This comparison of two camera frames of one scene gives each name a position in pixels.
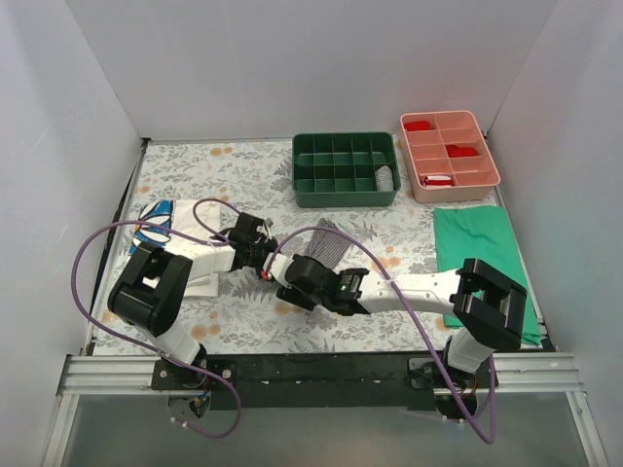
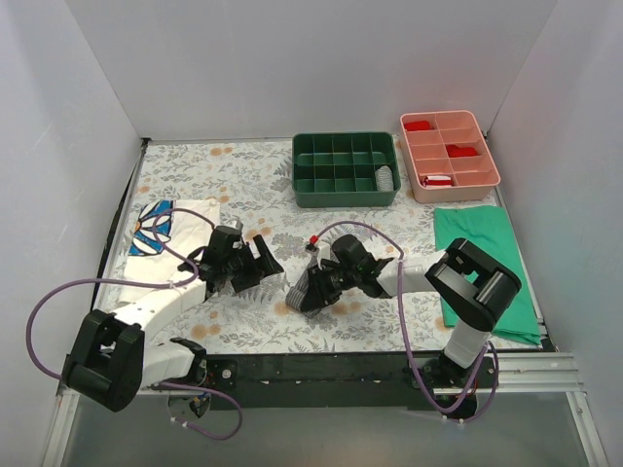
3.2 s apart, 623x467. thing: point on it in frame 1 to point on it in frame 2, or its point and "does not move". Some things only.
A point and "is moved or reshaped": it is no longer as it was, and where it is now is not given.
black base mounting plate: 320,381 does not move
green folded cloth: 487,233 does not move
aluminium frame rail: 96,376 does not move
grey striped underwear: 328,246 is moved or reshaped
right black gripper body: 292,296 to 324,284
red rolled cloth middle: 455,151 does not move
